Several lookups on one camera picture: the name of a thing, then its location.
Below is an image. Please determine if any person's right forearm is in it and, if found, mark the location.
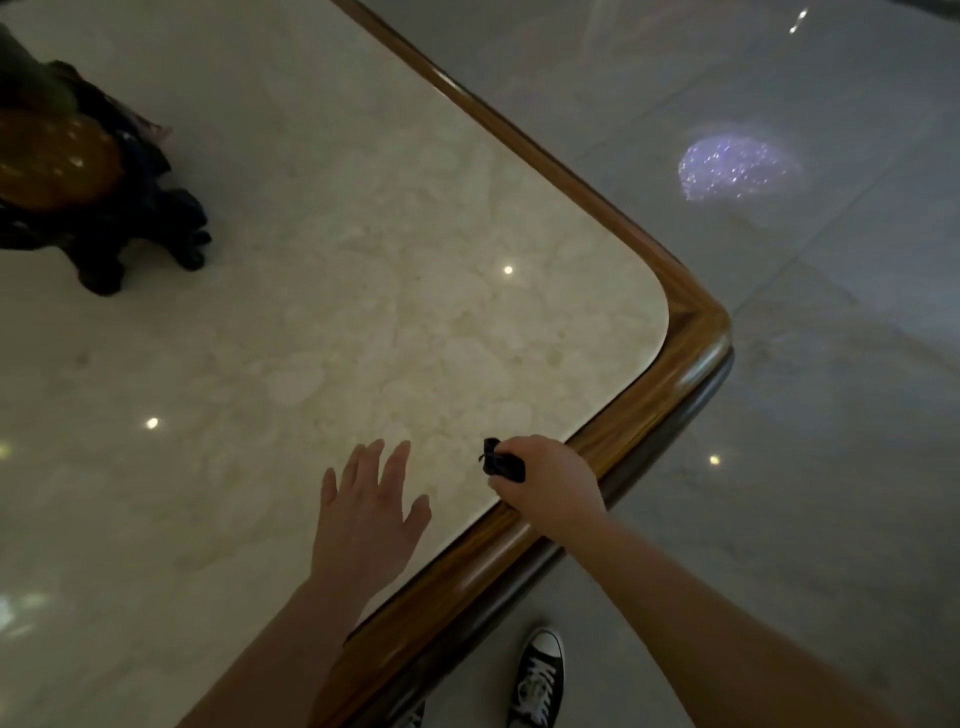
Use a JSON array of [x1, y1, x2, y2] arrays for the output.
[[558, 510, 912, 728]]

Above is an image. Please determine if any amber and green stone ornament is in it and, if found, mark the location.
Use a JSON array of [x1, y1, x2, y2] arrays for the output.
[[0, 22, 126, 215]]

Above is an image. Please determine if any small black cloth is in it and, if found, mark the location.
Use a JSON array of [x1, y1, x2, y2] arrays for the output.
[[478, 438, 528, 483]]

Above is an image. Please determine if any person's left hand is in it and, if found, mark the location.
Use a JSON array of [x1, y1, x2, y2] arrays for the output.
[[309, 438, 433, 597]]

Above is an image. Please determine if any person's left forearm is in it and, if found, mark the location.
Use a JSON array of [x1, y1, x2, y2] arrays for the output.
[[177, 571, 376, 728]]

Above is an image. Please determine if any person's right hand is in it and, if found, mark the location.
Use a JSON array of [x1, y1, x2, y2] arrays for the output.
[[487, 434, 607, 535]]

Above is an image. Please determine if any dark carved wooden stand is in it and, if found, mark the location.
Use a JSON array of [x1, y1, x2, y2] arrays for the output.
[[0, 61, 213, 297]]

